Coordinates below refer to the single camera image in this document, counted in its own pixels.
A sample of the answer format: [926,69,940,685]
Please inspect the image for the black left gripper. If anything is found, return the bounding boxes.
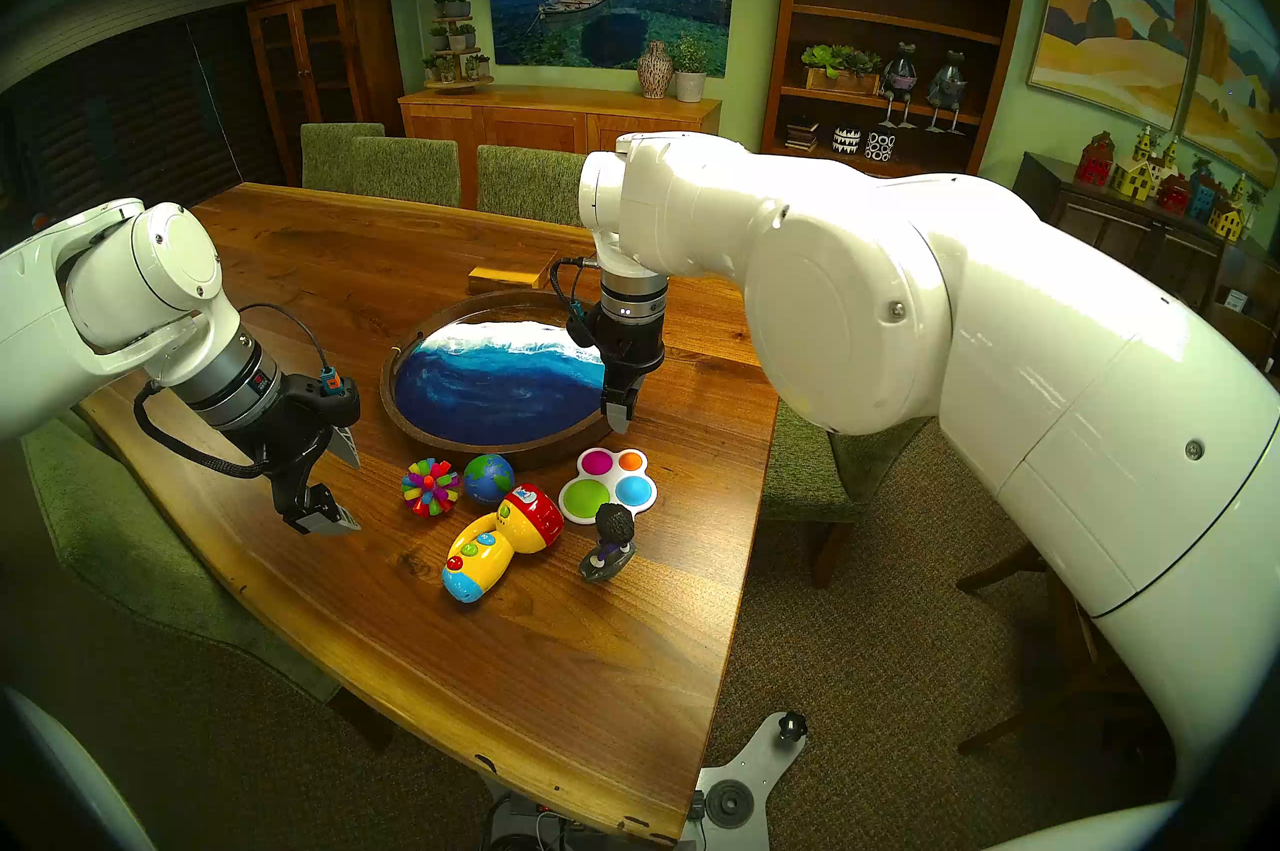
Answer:
[225,371,363,538]

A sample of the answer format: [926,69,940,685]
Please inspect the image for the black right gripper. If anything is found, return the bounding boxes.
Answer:
[578,304,667,437]

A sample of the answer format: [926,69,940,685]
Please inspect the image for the white colourful dimple pop toy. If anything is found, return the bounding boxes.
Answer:
[557,447,659,527]

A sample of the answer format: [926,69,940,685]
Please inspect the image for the multicolour spiky ball toy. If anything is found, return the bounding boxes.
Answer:
[401,458,463,519]

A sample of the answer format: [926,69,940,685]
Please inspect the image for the blue green globe ball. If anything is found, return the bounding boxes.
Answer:
[462,454,516,507]

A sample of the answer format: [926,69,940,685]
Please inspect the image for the yellow red toy flashlight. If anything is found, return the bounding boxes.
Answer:
[441,484,565,605]

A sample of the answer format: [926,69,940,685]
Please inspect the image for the round wooden ocean resin tray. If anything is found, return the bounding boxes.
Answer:
[380,289,616,472]

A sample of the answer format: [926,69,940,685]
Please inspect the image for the purple suit bobblehead figurine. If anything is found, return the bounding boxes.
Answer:
[578,502,638,584]

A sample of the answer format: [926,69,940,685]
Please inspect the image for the small wooden block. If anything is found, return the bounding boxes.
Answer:
[467,254,559,297]

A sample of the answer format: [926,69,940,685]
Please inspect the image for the light wooden sideboard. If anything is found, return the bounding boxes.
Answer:
[398,85,723,210]

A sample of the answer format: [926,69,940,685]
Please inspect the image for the green plant white pot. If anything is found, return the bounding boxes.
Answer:
[670,36,711,104]

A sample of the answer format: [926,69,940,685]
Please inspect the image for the patterned brown ceramic vase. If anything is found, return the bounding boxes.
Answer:
[637,40,675,101]

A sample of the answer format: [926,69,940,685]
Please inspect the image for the succulents in wooden box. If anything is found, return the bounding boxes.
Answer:
[800,44,883,97]

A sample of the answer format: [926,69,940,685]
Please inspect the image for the tiered stand with plants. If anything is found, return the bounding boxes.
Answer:
[422,0,494,95]

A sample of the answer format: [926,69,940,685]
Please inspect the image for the dark wood glass door cabinet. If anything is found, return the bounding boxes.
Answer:
[246,0,405,185]

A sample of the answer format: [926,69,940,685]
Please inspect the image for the dark window blinds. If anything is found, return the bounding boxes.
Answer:
[0,0,291,230]

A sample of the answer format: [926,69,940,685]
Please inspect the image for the dark metal frog statue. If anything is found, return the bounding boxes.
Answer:
[925,51,969,135]
[880,42,921,130]

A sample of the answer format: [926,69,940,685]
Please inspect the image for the dark wooden chair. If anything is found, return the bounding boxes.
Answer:
[955,539,1171,760]

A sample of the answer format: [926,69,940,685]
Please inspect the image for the dark wooden console table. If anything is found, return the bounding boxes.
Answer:
[1012,151,1280,370]

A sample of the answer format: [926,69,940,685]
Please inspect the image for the yellow miniature church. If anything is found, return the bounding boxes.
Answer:
[1112,127,1161,202]

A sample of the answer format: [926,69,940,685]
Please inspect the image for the abstract orange landscape painting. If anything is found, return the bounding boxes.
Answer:
[1180,0,1280,190]
[1028,0,1199,132]

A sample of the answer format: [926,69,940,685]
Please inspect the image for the blue miniature house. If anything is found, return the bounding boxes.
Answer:
[1187,159,1226,225]

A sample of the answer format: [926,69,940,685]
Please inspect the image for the small yellow miniature house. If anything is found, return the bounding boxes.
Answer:
[1208,174,1256,243]

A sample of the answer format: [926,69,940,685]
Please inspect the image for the thin black cable blue plug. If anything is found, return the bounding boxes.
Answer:
[548,257,603,350]
[238,303,346,395]

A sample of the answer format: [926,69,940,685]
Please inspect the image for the thick black braided cable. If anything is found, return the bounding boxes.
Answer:
[133,379,269,478]

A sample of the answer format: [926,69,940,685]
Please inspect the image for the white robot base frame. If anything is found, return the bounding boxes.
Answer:
[690,709,809,830]

